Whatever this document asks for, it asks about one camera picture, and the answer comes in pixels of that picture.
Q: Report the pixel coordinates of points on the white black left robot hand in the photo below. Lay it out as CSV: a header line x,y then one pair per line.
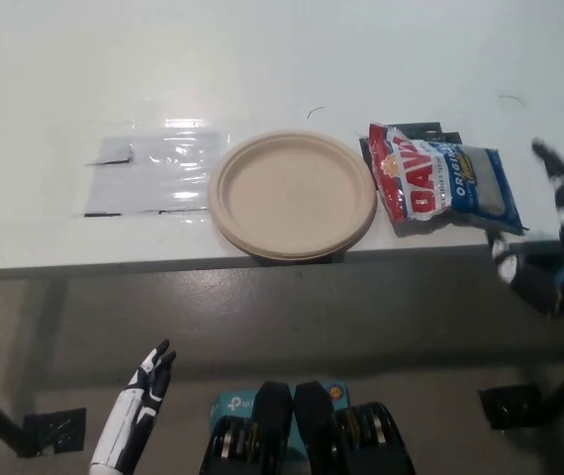
x,y
119,425

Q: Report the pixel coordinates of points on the red blue sunflower seed bag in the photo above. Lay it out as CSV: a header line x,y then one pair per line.
x,y
425,188

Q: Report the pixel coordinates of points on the beige paper plate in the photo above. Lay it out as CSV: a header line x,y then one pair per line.
x,y
292,193

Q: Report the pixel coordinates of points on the black floor tape patch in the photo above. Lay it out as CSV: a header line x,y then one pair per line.
x,y
59,430
507,406

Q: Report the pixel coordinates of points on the teal cardboard box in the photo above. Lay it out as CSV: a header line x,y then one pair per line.
x,y
235,403

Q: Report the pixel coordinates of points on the clear plastic sheet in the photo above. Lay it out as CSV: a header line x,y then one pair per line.
x,y
128,188

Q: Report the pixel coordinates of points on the clear plastic tape film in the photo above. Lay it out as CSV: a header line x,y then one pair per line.
x,y
183,123

